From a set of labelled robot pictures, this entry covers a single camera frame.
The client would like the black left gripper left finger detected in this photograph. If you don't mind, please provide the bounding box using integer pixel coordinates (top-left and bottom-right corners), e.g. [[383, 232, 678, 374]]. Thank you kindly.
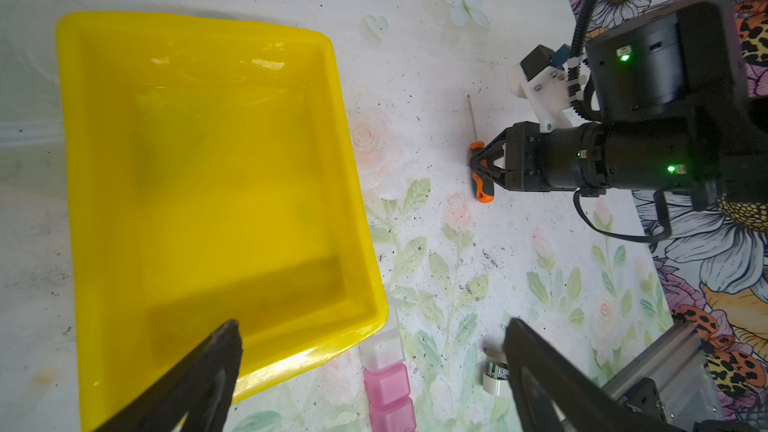
[[98, 320, 243, 431]]

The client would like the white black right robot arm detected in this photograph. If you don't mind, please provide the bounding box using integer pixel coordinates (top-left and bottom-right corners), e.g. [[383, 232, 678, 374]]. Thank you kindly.
[[469, 0, 767, 243]]

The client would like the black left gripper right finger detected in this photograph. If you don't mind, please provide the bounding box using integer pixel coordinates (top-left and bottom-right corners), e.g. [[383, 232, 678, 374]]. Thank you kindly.
[[504, 318, 651, 431]]

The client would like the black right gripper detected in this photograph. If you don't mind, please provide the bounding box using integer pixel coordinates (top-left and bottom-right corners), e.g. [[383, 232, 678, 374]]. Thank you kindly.
[[469, 122, 548, 192]]

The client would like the orange black screwdriver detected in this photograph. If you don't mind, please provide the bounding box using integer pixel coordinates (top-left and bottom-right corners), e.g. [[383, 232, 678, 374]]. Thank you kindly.
[[467, 96, 495, 204]]

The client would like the yellow plastic bin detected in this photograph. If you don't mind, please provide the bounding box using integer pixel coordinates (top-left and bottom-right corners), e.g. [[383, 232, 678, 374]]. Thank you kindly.
[[56, 12, 388, 431]]

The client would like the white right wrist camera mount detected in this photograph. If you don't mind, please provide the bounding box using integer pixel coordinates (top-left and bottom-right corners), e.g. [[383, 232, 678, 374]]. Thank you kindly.
[[507, 44, 584, 139]]

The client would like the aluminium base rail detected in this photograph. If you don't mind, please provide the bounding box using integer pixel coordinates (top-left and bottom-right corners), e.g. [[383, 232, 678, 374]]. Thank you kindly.
[[602, 321, 753, 431]]

